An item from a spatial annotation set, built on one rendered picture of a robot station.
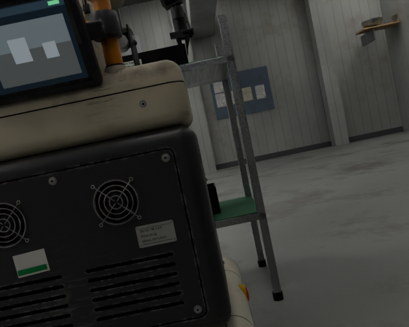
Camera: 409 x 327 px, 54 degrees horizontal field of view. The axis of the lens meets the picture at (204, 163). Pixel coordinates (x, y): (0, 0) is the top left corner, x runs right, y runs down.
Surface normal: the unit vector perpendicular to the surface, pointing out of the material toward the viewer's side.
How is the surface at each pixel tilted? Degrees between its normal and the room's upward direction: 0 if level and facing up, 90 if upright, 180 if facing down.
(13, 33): 115
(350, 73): 90
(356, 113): 90
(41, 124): 90
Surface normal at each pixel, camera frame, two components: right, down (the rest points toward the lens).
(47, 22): 0.08, 0.46
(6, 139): 0.00, 0.05
